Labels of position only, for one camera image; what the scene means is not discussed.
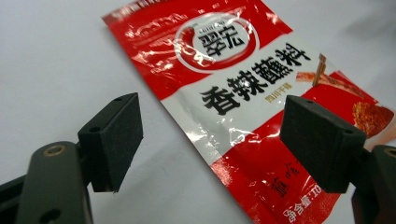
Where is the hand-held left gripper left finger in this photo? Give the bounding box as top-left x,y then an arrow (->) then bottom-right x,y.
77,91 -> 145,193

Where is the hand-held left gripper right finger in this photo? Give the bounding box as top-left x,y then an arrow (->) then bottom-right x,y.
279,94 -> 367,194

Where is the red and white seasoning packet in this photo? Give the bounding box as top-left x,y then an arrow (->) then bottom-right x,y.
101,0 -> 396,224

